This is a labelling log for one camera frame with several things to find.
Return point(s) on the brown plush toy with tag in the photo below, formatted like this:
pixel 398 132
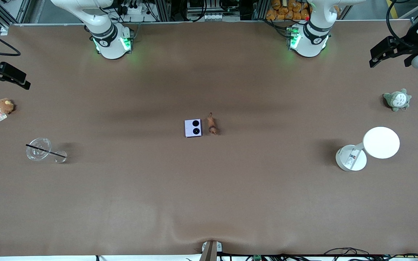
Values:
pixel 5 106

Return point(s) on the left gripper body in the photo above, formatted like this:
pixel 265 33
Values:
pixel 409 42

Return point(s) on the lilac flip phone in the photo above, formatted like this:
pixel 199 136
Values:
pixel 191 131

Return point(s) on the clear plastic cup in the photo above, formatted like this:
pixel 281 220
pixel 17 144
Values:
pixel 38 149

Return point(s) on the black straw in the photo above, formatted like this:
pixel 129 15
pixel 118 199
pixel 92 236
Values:
pixel 45 151

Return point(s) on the metal table edge mount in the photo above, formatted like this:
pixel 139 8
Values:
pixel 211 250

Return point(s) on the pile of orange plush toys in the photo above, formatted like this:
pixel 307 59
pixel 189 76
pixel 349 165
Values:
pixel 285 11

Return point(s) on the grey Totoro plush toy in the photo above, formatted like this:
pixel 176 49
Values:
pixel 397 99

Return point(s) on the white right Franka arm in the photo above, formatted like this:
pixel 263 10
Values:
pixel 109 43

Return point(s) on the white round desk lamp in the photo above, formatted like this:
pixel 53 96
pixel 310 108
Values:
pixel 381 142

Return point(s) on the brown lion statue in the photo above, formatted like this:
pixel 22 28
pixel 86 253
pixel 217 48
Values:
pixel 212 127

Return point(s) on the white power strip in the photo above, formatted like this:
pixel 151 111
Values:
pixel 136 9

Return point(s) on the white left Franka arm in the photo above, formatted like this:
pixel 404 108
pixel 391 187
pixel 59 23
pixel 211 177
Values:
pixel 308 45

